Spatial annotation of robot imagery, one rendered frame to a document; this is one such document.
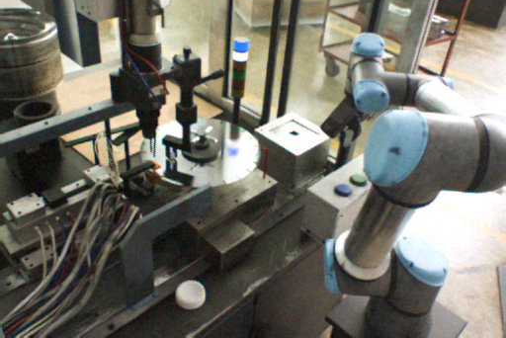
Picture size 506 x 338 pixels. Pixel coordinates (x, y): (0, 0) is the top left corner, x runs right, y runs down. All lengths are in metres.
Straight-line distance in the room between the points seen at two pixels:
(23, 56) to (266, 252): 0.96
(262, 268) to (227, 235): 0.13
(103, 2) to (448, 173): 0.71
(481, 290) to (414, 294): 1.45
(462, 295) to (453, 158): 1.78
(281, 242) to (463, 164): 0.73
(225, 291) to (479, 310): 1.47
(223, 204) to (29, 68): 0.78
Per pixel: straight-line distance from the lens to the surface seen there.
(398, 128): 0.70
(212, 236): 1.25
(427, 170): 0.72
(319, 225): 1.34
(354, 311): 1.24
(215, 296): 1.21
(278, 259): 1.31
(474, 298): 2.48
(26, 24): 1.87
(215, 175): 1.23
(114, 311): 1.19
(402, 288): 1.09
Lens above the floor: 1.71
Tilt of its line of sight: 34 degrees down
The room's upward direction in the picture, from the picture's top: 5 degrees clockwise
